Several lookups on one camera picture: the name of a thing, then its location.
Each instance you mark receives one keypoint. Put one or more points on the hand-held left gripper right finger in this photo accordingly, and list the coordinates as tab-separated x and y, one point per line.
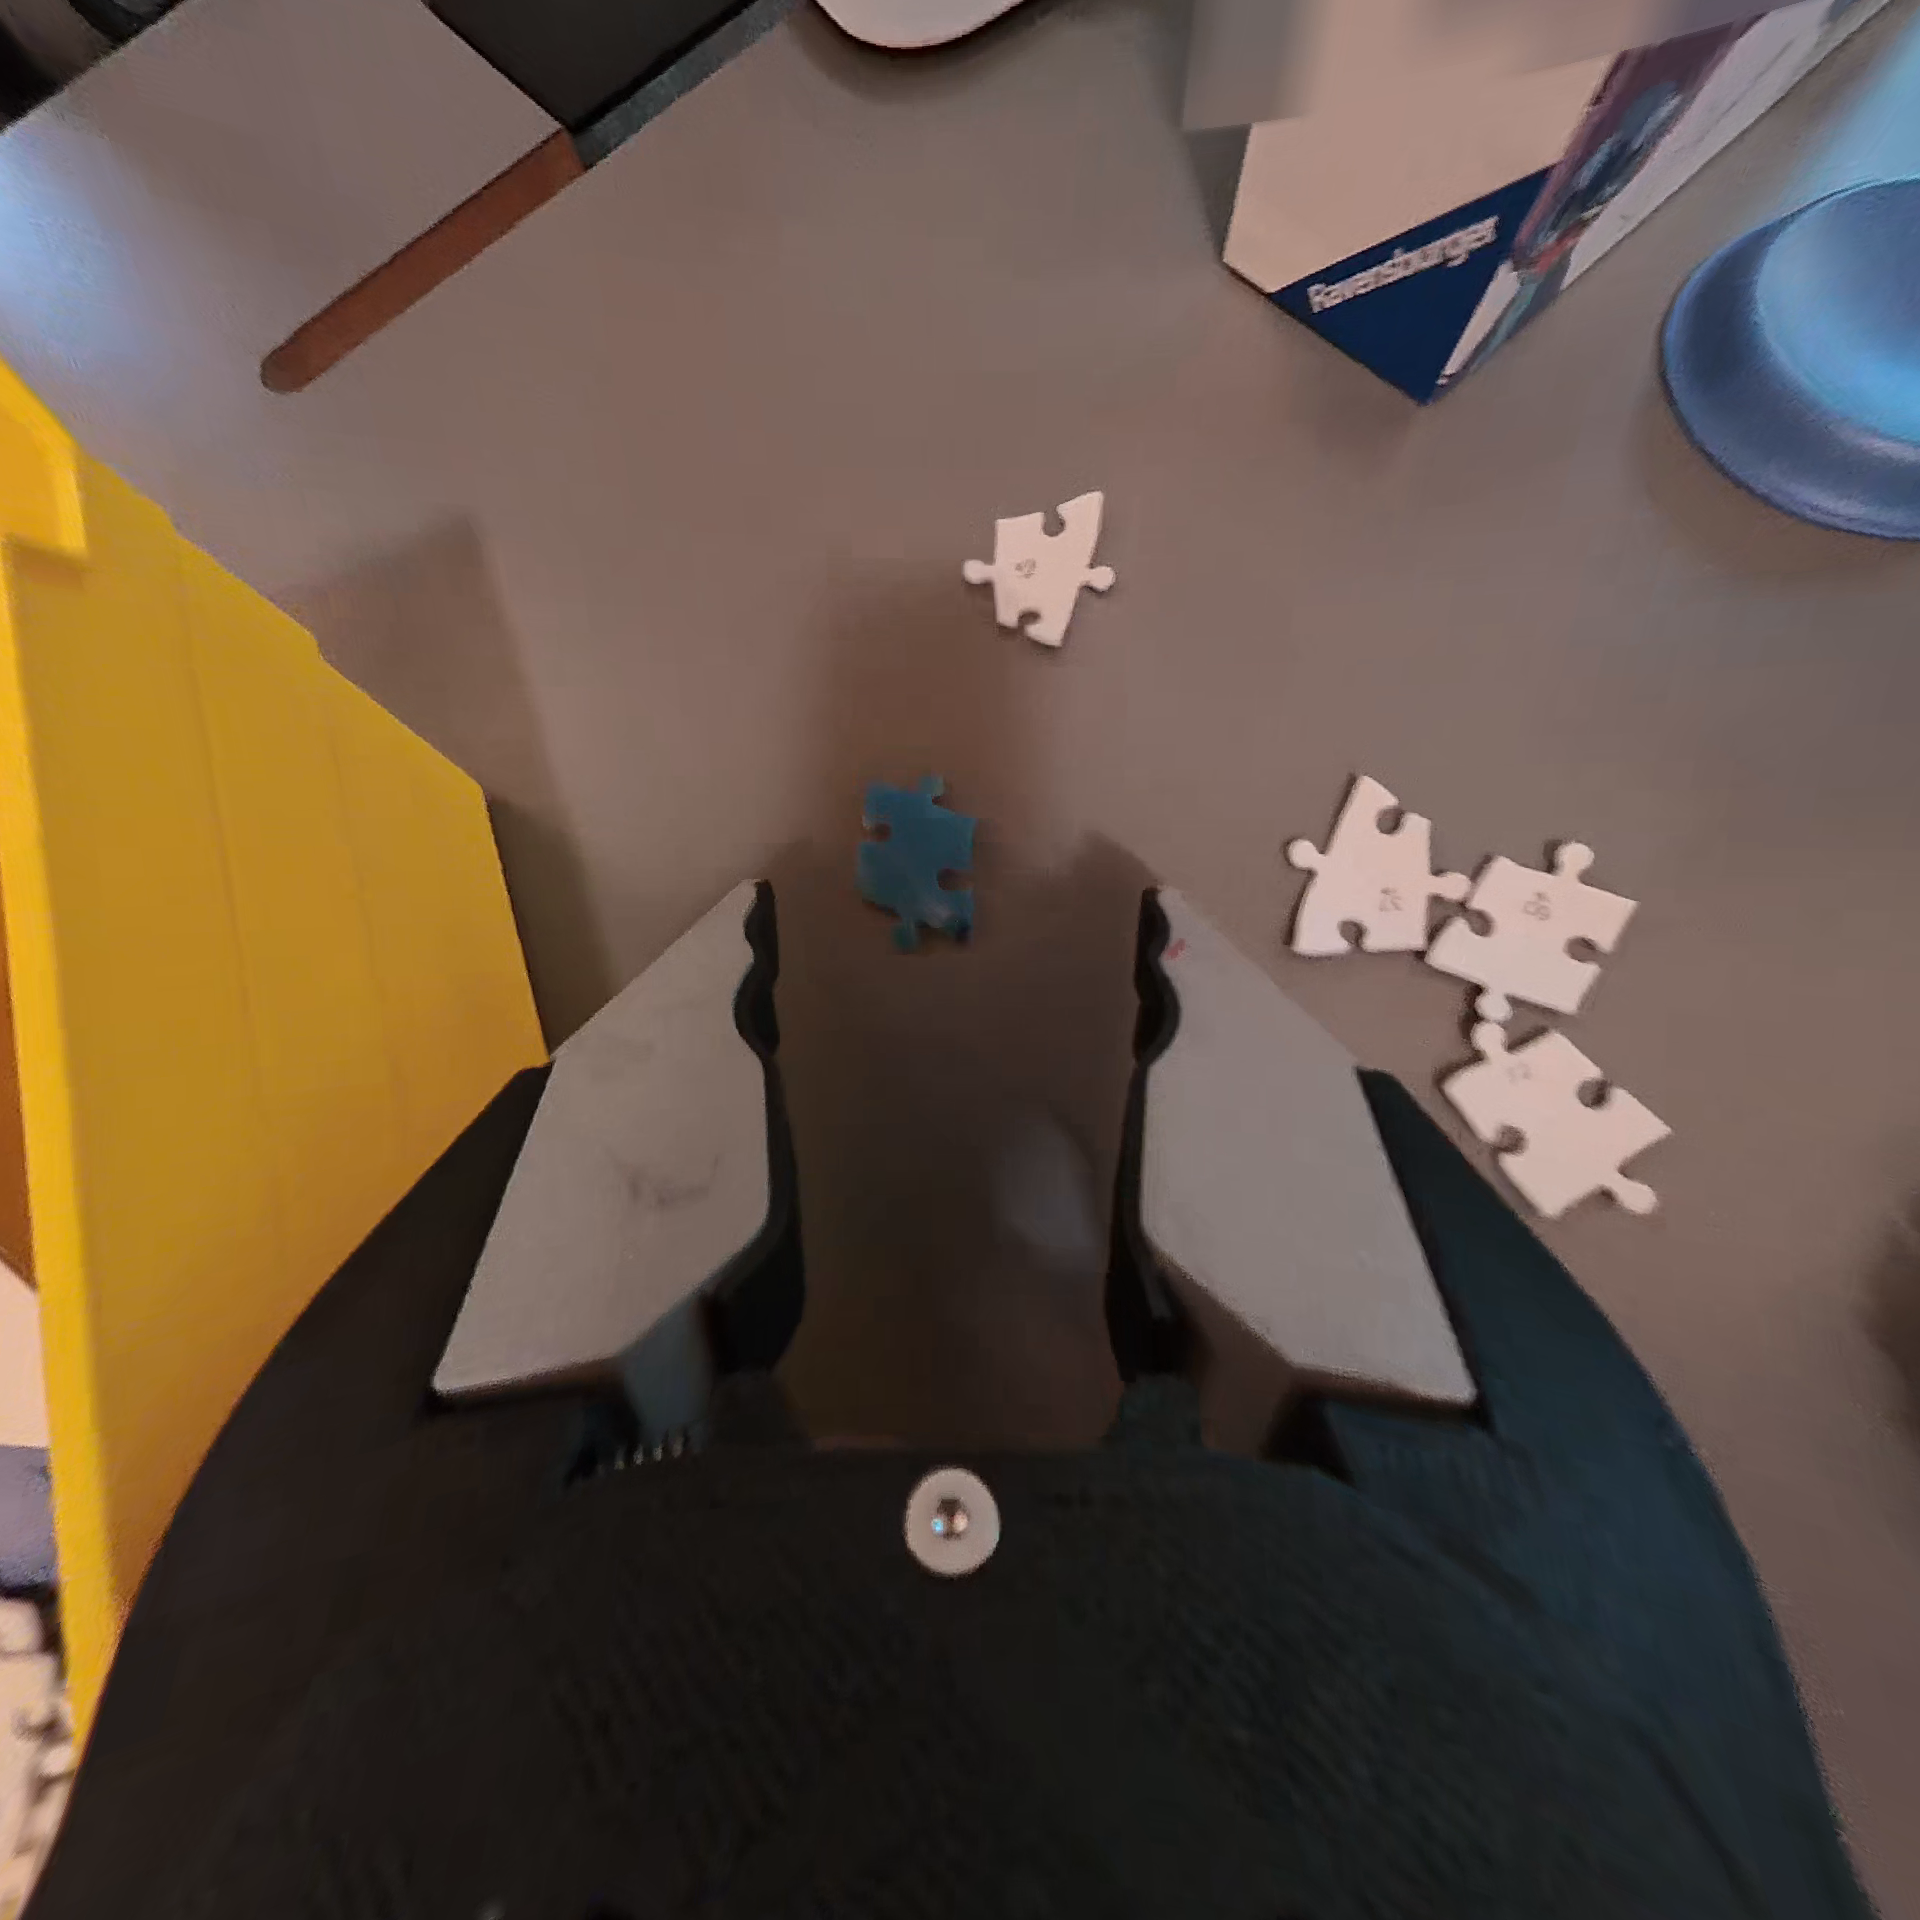
1289	1200

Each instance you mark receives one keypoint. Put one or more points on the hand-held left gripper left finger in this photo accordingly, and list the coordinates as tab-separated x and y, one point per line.
630	1172

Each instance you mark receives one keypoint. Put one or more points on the white puzzle piece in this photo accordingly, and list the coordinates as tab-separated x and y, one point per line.
1538	922
1372	886
1552	1119
1043	570

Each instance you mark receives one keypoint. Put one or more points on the blue puzzle piece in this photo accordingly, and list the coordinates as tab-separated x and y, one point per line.
914	863

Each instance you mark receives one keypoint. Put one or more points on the yellow plastic bin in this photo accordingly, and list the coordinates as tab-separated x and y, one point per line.
225	974

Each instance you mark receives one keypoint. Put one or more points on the blue bowl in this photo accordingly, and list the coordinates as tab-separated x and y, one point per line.
1800	375

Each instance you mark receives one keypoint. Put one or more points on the blue box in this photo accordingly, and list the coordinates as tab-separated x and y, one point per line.
1380	194

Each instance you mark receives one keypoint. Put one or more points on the white rounded object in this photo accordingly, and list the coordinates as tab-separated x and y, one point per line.
914	20

